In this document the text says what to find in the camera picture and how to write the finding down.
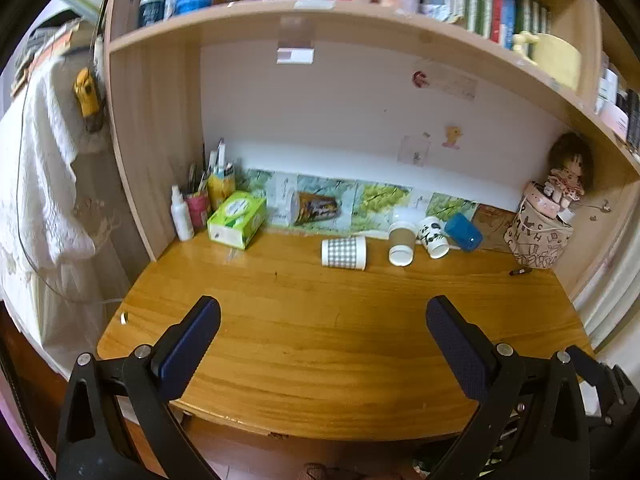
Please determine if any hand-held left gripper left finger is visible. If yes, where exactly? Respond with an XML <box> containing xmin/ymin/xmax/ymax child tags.
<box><xmin>56</xmin><ymin>296</ymin><xmax>222</xmax><ymax>480</ymax></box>

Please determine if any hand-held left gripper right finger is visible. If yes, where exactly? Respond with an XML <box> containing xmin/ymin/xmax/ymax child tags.
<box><xmin>425</xmin><ymin>296</ymin><xmax>593</xmax><ymax>480</ymax></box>

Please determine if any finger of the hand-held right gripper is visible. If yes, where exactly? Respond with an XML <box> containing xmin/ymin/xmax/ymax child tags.
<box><xmin>569</xmin><ymin>345</ymin><xmax>632</xmax><ymax>428</ymax></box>

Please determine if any grey checked paper cup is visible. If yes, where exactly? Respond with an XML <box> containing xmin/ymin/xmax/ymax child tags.
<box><xmin>321</xmin><ymin>236</ymin><xmax>368</xmax><ymax>271</ymax></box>

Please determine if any white panda print cup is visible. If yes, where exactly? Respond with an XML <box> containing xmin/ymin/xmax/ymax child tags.
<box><xmin>417</xmin><ymin>216</ymin><xmax>450</xmax><ymax>260</ymax></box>

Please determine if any blue plastic cup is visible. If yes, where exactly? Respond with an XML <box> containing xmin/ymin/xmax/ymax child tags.
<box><xmin>444</xmin><ymin>212</ymin><xmax>484</xmax><ymax>252</ymax></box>

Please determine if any brown paper cup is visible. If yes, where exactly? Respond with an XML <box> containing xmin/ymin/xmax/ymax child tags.
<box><xmin>388</xmin><ymin>222</ymin><xmax>417</xmax><ymax>267</ymax></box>

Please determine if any white spray bottle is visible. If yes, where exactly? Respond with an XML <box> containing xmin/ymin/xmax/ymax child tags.
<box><xmin>170</xmin><ymin>185</ymin><xmax>195</xmax><ymax>242</ymax></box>

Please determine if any pink pen holder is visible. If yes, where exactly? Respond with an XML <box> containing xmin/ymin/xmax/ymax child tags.
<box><xmin>186</xmin><ymin>191</ymin><xmax>211</xmax><ymax>231</ymax></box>

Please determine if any green tissue box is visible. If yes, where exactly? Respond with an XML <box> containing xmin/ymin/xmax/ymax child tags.
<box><xmin>207</xmin><ymin>190</ymin><xmax>268</xmax><ymax>251</ymax></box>

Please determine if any letter print fabric basket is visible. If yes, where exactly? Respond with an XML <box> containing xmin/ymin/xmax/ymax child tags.
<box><xmin>503</xmin><ymin>195</ymin><xmax>575</xmax><ymax>268</ymax></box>

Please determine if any yellow carton pen holder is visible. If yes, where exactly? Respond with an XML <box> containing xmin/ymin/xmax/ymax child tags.
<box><xmin>207</xmin><ymin>162</ymin><xmax>236</xmax><ymax>213</ymax></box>

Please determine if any pink round box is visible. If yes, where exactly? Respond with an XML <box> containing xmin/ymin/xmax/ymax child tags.
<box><xmin>523</xmin><ymin>180</ymin><xmax>562</xmax><ymax>218</ymax></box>

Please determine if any green leaf print backing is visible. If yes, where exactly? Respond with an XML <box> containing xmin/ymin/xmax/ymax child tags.
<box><xmin>235</xmin><ymin>167</ymin><xmax>478</xmax><ymax>235</ymax></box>

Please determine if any dark printed tin can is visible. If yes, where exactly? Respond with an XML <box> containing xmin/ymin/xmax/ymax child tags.
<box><xmin>290</xmin><ymin>191</ymin><xmax>341</xmax><ymax>227</ymax></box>

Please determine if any brown haired doll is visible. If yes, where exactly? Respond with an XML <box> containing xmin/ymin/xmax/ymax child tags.
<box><xmin>546</xmin><ymin>132</ymin><xmax>594</xmax><ymax>209</ymax></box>

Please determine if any taped paper note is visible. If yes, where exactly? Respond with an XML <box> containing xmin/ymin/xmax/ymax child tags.
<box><xmin>398</xmin><ymin>132</ymin><xmax>432</xmax><ymax>168</ymax></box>

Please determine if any white lace cloth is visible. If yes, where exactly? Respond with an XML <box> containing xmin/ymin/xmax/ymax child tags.
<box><xmin>0</xmin><ymin>52</ymin><xmax>113</xmax><ymax>311</ymax></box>

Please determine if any wooden bookshelf unit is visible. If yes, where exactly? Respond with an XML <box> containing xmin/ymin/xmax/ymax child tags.
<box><xmin>97</xmin><ymin>0</ymin><xmax>640</xmax><ymax>441</ymax></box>

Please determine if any stack of small boxes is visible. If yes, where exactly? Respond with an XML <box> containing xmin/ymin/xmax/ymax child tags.
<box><xmin>594</xmin><ymin>50</ymin><xmax>640</xmax><ymax>153</ymax></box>

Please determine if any pale yellow mug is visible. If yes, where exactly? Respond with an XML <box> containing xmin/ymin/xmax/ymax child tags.
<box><xmin>512</xmin><ymin>31</ymin><xmax>584</xmax><ymax>92</ymax></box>

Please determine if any white plastic label holder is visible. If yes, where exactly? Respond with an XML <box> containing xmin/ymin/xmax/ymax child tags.
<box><xmin>276</xmin><ymin>47</ymin><xmax>315</xmax><ymax>66</ymax></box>

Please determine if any dark blue bottle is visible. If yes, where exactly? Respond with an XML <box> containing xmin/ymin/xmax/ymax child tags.
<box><xmin>138</xmin><ymin>0</ymin><xmax>166</xmax><ymax>28</ymax></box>

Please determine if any row of books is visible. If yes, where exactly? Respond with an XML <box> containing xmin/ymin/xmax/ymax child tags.
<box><xmin>372</xmin><ymin>0</ymin><xmax>553</xmax><ymax>51</ymax></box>

